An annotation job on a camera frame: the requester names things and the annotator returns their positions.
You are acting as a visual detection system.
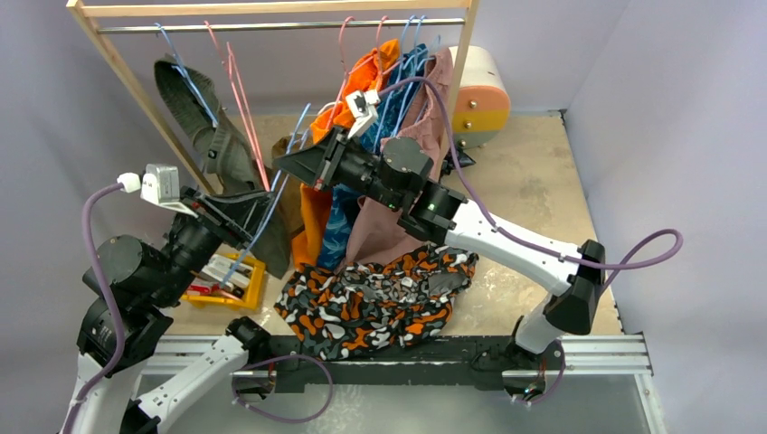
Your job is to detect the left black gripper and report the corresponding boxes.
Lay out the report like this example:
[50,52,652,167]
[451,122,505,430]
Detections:
[152,184,276,305]

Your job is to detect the blue wire hanger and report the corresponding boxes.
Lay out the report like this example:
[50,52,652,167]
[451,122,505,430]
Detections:
[154,23,219,128]
[236,102,312,264]

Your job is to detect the camouflage orange black shorts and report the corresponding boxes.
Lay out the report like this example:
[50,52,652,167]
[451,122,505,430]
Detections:
[274,244,479,361]

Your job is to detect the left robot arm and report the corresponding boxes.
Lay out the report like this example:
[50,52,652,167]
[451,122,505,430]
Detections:
[62,186,271,433]

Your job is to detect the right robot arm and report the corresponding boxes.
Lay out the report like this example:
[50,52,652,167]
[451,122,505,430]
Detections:
[274,127,606,368]

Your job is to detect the brown shorts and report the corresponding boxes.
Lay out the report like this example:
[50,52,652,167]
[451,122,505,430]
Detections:
[270,136,313,235]

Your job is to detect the olive green shorts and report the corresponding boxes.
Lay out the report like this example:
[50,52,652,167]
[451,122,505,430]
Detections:
[154,54,290,278]

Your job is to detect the pink shorts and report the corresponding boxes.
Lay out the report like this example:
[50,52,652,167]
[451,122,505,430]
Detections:
[344,47,454,265]

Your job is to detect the pink hanger holding orange shorts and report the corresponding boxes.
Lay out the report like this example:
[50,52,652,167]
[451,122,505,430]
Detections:
[326,16,381,129]

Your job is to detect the blue patterned shorts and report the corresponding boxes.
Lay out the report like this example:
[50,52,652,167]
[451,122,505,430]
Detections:
[316,42,430,272]

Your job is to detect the blue hanger holding pink shorts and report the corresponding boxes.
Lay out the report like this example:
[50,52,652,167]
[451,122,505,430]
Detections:
[387,15,429,137]

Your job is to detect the white stapler in bin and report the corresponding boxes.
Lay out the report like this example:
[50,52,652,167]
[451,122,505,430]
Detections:
[201,254,253,289]

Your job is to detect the yellow plastic bin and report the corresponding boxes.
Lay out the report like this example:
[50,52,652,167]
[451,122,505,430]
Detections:
[181,254,265,311]

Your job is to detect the metal hanging rod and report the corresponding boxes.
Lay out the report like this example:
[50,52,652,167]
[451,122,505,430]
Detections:
[97,18,466,34]

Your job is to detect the white orange yellow drawer cabinet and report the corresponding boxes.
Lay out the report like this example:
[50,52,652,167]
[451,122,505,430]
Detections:
[452,45,511,148]

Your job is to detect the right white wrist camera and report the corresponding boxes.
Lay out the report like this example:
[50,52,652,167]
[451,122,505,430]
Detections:
[346,90,380,139]

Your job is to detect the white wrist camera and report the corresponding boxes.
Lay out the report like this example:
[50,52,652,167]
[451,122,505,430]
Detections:
[346,90,380,139]
[117,164,196,216]

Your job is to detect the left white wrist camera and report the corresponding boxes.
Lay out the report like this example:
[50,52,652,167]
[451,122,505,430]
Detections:
[117,164,196,216]

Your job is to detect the pink wire hanger left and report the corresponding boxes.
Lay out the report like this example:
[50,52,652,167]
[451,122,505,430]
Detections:
[204,21,272,192]

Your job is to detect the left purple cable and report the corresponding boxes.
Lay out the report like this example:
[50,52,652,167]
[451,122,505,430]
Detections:
[60,181,127,434]

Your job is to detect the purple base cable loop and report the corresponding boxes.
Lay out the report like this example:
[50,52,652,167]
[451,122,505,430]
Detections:
[231,353,335,426]

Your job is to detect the wooden clothes rack frame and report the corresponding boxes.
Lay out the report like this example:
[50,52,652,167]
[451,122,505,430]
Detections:
[66,1,479,193]

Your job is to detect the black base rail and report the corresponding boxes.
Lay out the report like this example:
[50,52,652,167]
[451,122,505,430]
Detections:
[266,334,567,395]

